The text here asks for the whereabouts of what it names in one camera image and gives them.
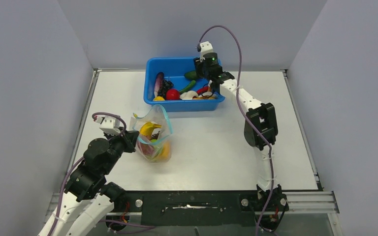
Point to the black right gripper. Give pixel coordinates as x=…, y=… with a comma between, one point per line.
x=199, y=65

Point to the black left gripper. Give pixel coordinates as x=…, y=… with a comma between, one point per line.
x=130, y=139

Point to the red grape bunch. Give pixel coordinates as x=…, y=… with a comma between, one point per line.
x=146, y=150

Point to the yellow banana bunch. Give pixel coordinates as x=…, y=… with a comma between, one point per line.
x=148, y=128

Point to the dried brown grape bunch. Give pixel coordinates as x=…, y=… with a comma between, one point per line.
x=155, y=136

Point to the clear zip top bag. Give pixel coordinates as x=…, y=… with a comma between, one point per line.
x=155, y=130

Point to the yellow bell pepper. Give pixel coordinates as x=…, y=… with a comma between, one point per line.
x=165, y=152

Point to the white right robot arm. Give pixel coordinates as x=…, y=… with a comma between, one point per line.
x=260, y=129

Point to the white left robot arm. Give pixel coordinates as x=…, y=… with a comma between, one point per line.
x=85, y=196

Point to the dark green avocado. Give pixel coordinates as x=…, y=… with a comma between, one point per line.
x=191, y=75

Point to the red chili pepper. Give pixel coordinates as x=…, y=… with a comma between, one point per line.
x=202, y=90

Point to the green chili pepper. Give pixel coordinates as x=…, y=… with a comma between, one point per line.
x=188, y=87

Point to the orange bread piece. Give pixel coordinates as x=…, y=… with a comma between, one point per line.
x=214, y=96

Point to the white mushroom upper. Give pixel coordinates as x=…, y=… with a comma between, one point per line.
x=189, y=95

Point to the blue plastic bin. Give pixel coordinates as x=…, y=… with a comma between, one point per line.
x=174, y=69

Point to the red apple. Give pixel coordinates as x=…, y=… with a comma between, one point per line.
x=172, y=94

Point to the dark black grape bunch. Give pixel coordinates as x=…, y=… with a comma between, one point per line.
x=165, y=86

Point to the purple eggplant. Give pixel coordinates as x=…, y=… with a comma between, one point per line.
x=158, y=83

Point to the yellow lemon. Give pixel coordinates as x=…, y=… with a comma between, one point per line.
x=158, y=98

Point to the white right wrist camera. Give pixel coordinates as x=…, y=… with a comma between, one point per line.
x=204, y=48

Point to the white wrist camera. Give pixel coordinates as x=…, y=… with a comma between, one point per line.
x=204, y=48
x=108, y=125

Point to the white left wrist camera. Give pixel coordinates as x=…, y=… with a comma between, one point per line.
x=108, y=125

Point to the aluminium frame rail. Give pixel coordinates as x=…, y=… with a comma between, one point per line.
x=78, y=136

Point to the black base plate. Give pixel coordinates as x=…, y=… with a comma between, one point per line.
x=204, y=208

